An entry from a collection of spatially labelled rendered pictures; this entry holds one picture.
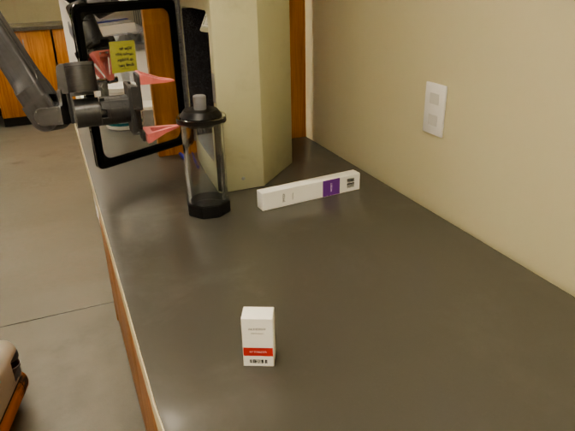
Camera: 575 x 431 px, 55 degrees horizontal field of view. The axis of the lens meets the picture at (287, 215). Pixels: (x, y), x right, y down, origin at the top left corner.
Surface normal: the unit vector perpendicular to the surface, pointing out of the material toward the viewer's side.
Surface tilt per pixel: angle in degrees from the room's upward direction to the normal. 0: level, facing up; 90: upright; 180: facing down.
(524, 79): 90
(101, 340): 0
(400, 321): 0
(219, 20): 90
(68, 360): 0
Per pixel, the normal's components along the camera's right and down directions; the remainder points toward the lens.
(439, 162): -0.92, 0.18
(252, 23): 0.39, 0.37
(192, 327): -0.02, -0.91
